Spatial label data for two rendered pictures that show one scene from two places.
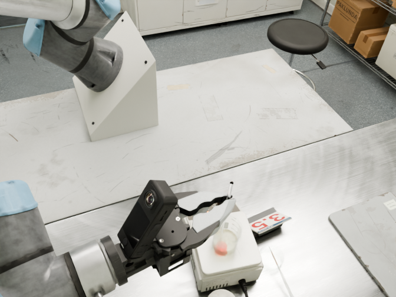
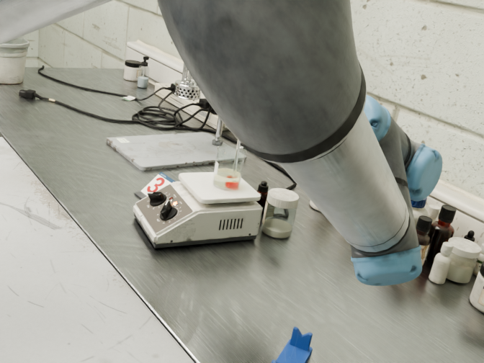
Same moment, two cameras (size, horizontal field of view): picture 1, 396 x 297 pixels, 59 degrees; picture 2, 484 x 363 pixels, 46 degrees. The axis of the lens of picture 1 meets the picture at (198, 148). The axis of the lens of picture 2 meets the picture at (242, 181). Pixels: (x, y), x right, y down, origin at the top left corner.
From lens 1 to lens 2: 106 cm
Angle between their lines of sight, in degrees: 83
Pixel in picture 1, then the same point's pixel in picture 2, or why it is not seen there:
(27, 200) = not seen: hidden behind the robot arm
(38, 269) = not seen: hidden behind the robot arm
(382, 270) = (196, 157)
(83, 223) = (194, 333)
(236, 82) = not seen: outside the picture
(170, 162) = (56, 258)
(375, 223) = (147, 150)
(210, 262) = (248, 192)
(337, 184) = (95, 159)
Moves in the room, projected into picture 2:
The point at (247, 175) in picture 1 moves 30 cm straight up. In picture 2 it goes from (82, 203) to (92, 43)
